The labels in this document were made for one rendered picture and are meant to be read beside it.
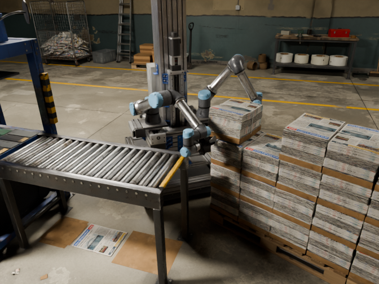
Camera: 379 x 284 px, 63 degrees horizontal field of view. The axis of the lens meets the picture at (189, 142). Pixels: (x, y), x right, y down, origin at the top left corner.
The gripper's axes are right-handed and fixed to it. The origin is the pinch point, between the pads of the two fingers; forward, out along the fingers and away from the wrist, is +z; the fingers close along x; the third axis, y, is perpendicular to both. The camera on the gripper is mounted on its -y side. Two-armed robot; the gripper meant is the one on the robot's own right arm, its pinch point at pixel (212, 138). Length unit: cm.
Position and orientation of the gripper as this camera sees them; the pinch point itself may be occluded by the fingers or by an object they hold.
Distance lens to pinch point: 242.6
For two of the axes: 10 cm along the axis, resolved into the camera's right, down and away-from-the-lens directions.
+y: -0.1, -9.0, -4.4
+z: 6.1, -3.5, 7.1
